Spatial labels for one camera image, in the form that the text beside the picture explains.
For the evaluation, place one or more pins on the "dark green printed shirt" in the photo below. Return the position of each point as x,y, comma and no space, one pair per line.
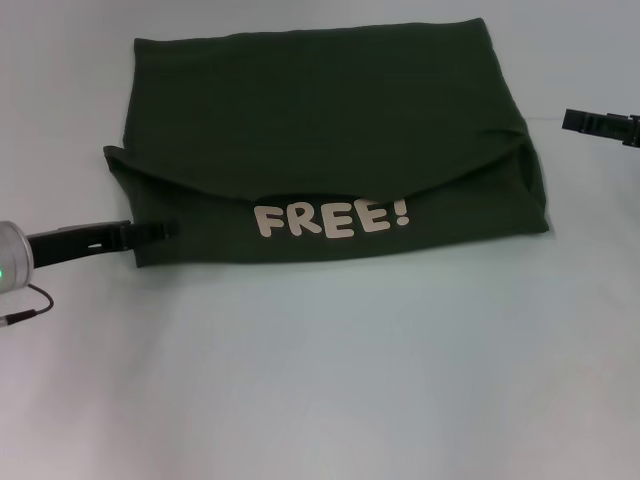
325,125

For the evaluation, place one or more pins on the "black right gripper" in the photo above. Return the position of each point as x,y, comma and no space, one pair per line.
627,129

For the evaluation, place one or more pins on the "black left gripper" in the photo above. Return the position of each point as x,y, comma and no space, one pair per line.
75,242

